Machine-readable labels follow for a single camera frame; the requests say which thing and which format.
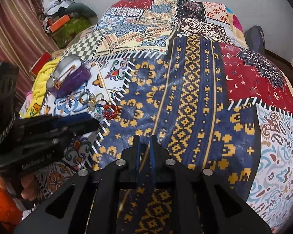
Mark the silver blue trinket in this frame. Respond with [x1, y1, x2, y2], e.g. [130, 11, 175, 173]
[90, 107, 103, 121]

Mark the gold chain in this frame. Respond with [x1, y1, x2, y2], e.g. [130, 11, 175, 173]
[53, 65, 77, 89]

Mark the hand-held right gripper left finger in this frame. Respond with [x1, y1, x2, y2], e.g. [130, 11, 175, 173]
[13, 135, 143, 234]

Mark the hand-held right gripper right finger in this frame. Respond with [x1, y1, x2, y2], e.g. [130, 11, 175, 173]
[148, 135, 279, 234]

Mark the purple heart-shaped jewelry box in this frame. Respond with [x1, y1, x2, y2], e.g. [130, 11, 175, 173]
[47, 55, 91, 98]

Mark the silver hoop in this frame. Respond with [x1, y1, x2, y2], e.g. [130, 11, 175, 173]
[79, 93, 91, 105]

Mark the yellow cartoon print blanket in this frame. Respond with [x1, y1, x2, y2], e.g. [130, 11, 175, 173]
[20, 60, 61, 116]

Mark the person's left hand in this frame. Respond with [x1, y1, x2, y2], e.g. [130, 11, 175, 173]
[21, 174, 38, 200]

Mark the grey garment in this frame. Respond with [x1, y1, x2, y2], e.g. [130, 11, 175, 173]
[68, 2, 98, 21]

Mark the pile of bracelets and rings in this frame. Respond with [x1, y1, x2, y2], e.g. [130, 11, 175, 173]
[103, 104, 119, 120]

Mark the red white box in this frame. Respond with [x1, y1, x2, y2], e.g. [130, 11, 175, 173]
[29, 52, 52, 75]

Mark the grey bag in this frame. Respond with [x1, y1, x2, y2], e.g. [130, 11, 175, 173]
[244, 26, 266, 54]

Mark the black white braided strap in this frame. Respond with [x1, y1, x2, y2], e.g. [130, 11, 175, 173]
[0, 113, 15, 147]

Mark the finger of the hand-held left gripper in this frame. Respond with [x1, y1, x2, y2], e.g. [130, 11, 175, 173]
[20, 121, 100, 155]
[13, 114, 93, 137]

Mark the striped pink curtain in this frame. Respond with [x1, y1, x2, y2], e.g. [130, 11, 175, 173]
[0, 0, 59, 98]

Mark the colourful patchwork blanket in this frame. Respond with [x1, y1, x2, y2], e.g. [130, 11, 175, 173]
[20, 0, 293, 234]

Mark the pile of clothes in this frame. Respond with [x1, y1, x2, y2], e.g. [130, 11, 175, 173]
[43, 0, 75, 20]

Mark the orange box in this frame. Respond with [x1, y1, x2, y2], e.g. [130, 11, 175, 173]
[49, 15, 71, 33]

